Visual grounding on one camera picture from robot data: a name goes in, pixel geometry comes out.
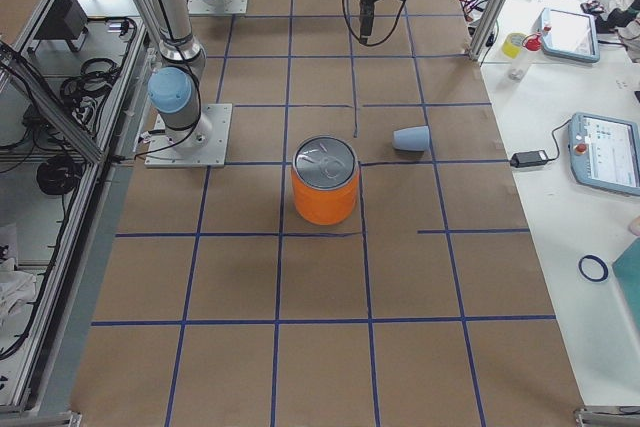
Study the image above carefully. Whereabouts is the light blue cup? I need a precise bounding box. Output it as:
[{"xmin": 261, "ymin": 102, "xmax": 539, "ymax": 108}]
[{"xmin": 392, "ymin": 125, "xmax": 431, "ymax": 152}]

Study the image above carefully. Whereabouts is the yellow tape roll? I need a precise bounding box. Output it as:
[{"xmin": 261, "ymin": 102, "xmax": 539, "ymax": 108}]
[{"xmin": 501, "ymin": 32, "xmax": 527, "ymax": 59}]

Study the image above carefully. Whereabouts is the orange can with silver lid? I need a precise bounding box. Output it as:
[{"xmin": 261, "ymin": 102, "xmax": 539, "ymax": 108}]
[{"xmin": 291, "ymin": 136, "xmax": 359, "ymax": 225}]

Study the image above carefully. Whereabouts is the red cap squeeze bottle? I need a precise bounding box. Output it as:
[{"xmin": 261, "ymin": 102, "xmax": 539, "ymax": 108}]
[{"xmin": 507, "ymin": 24, "xmax": 552, "ymax": 81}]

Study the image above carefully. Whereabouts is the far teach pendant tablet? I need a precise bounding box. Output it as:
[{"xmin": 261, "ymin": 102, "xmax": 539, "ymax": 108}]
[{"xmin": 538, "ymin": 8, "xmax": 600, "ymax": 63}]

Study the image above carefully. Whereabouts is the teach pendant tablet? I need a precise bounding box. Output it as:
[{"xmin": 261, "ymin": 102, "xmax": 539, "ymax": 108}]
[
  {"xmin": 568, "ymin": 112, "xmax": 639, "ymax": 197},
  {"xmin": 538, "ymin": 8, "xmax": 600, "ymax": 63}
]

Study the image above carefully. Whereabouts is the black power adapter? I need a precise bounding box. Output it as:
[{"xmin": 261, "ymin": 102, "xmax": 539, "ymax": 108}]
[{"xmin": 509, "ymin": 150, "xmax": 549, "ymax": 168}]

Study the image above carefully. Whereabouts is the near teach pendant tablet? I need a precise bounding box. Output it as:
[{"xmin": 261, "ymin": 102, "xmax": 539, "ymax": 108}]
[{"xmin": 568, "ymin": 112, "xmax": 639, "ymax": 197}]

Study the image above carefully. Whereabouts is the blue tape ring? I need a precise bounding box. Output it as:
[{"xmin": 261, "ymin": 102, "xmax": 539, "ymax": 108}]
[{"xmin": 578, "ymin": 254, "xmax": 610, "ymax": 284}]

